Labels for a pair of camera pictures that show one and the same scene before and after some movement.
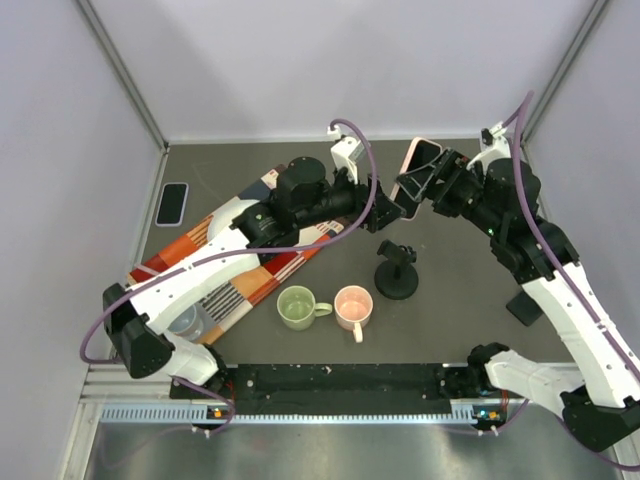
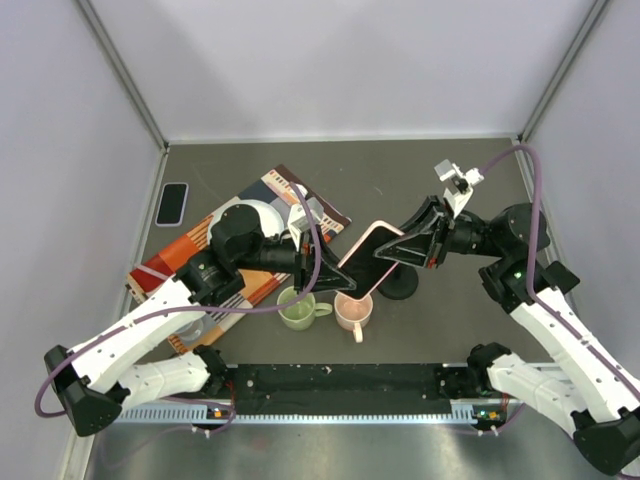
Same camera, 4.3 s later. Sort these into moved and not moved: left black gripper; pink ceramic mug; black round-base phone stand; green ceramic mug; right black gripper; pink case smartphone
Moved: pink case smartphone; left black gripper; right black gripper
Not moved: green ceramic mug; black round-base phone stand; pink ceramic mug
